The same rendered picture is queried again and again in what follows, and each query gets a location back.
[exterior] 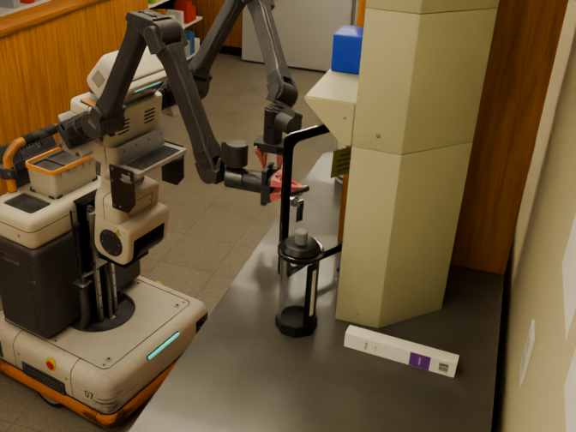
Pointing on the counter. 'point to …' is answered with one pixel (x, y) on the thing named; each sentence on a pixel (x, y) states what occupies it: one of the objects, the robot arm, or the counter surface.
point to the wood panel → (505, 129)
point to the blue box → (347, 49)
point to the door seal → (291, 181)
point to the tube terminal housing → (410, 159)
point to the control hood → (336, 104)
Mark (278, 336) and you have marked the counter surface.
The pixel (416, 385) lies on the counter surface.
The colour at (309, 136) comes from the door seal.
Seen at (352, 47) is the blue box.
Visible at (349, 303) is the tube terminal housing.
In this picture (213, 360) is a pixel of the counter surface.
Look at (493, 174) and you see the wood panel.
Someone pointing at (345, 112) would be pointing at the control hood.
